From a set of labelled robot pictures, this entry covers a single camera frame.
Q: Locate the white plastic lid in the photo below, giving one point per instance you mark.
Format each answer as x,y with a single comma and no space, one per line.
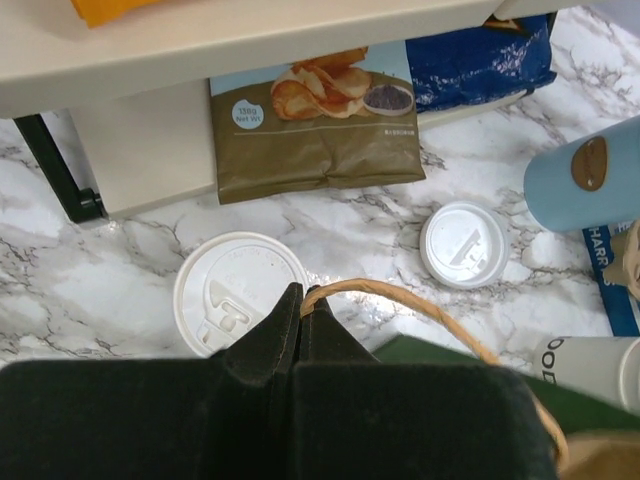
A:
228,285

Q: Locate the stack of white paper cups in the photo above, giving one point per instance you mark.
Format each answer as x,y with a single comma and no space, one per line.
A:
606,368

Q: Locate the brown snack bag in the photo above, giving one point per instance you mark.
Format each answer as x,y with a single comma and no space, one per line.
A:
342,120

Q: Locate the black frame beige shelf rack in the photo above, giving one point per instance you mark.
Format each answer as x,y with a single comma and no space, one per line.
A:
115,116

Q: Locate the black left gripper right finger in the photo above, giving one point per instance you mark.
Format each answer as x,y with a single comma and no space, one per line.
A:
364,419

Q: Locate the blue snack bag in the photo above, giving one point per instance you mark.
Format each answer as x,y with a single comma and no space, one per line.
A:
482,64

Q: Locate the blue razor box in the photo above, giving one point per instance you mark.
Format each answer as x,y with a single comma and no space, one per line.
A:
621,307

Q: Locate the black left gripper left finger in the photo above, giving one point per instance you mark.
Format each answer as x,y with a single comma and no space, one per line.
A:
220,417

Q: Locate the single brown cup carrier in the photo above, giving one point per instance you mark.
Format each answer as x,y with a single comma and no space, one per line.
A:
624,268

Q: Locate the light blue cup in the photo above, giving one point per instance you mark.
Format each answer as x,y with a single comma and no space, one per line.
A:
590,182

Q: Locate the yellow snack bag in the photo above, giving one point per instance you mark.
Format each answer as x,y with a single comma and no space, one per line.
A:
96,13

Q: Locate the green paper bag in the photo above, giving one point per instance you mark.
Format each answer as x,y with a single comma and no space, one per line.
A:
588,455

